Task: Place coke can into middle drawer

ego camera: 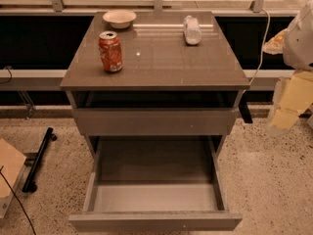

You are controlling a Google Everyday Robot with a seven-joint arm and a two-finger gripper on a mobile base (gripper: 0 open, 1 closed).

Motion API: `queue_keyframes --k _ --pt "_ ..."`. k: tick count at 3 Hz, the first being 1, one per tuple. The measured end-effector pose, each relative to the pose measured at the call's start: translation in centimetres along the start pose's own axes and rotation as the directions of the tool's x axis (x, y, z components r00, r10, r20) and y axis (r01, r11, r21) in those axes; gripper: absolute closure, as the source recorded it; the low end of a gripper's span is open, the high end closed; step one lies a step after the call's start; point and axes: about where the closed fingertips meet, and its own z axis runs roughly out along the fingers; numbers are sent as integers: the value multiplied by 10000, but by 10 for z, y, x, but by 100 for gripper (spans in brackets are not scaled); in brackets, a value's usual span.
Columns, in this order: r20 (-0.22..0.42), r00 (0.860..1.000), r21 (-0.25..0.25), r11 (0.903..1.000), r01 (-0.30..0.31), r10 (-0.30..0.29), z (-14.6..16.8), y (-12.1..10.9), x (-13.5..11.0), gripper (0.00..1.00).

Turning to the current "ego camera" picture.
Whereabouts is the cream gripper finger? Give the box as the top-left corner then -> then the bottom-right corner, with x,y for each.
267,71 -> 313,136
262,28 -> 288,55

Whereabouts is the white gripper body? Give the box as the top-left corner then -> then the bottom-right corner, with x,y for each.
283,0 -> 313,71

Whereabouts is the red coke can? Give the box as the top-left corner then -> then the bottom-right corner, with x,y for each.
99,30 -> 122,72

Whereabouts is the grey drawer cabinet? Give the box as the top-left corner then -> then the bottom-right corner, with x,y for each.
61,12 -> 249,152

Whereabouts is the closed grey top drawer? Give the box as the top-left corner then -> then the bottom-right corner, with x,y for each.
72,109 -> 236,136

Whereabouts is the open grey middle drawer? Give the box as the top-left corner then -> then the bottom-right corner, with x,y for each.
69,136 -> 242,232

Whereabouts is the white bowl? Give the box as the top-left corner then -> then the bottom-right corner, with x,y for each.
103,10 -> 136,29

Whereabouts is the black metal bar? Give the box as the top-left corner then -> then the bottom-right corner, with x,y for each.
22,127 -> 57,193

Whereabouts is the cardboard box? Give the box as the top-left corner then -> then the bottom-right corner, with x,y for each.
0,138 -> 26,221

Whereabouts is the white cable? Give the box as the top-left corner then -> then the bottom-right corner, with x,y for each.
247,8 -> 272,85

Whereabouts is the black cable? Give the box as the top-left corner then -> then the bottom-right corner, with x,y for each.
0,165 -> 37,235

